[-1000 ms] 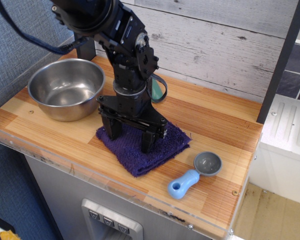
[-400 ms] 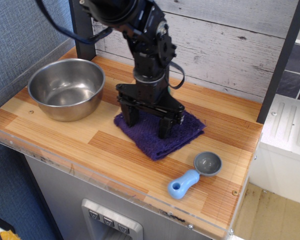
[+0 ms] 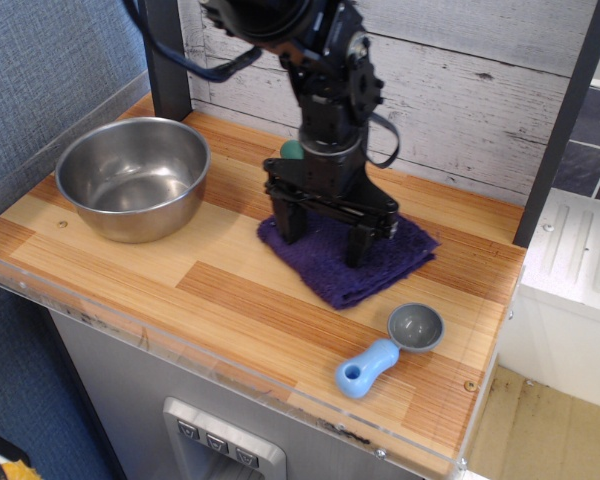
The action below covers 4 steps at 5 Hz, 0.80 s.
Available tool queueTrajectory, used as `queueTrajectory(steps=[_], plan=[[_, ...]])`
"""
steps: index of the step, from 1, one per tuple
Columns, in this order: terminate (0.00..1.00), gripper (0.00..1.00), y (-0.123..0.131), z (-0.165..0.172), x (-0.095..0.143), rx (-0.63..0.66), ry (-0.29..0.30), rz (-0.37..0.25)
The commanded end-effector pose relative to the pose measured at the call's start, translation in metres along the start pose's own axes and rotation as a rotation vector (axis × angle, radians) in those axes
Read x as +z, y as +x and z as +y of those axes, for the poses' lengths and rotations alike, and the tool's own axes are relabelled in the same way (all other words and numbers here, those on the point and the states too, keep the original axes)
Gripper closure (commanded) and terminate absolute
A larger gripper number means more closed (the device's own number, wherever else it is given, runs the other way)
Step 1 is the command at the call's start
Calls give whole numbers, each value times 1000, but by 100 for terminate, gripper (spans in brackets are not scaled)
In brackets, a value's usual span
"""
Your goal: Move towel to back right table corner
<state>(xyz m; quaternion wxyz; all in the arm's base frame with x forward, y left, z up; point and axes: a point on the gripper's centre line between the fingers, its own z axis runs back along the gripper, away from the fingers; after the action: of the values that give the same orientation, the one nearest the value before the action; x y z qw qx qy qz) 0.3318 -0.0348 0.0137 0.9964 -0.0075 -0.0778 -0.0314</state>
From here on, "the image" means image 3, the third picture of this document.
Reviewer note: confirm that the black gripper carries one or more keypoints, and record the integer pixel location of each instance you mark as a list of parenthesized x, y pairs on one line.
[(332, 182)]

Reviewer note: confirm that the purple cloth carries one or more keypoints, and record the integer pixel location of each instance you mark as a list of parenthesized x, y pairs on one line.
[(319, 258)]

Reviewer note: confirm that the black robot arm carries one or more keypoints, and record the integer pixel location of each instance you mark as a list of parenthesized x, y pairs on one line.
[(324, 48)]

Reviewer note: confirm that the green toy cucumber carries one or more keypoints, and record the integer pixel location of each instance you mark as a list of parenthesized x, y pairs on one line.
[(292, 150)]

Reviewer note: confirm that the blue grey measuring scoop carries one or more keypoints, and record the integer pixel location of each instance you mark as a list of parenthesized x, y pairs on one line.
[(413, 328)]

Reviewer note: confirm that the stainless steel bowl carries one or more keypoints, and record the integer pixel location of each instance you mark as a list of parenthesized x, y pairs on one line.
[(135, 180)]

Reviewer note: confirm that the clear acrylic edge guard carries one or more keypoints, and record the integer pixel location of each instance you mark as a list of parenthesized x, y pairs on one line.
[(424, 462)]

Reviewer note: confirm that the silver toy fridge cabinet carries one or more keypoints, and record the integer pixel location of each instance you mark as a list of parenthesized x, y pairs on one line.
[(128, 388)]

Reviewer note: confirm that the ice dispenser button panel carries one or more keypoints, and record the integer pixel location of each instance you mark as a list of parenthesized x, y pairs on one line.
[(208, 447)]

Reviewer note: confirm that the white toy sink unit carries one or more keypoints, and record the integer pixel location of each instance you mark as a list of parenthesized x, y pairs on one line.
[(552, 334)]

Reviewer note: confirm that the yellow object at corner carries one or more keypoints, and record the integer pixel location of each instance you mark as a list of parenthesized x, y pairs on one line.
[(18, 471)]

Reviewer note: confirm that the dark right shelf post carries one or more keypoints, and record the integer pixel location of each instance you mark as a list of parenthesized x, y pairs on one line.
[(583, 73)]

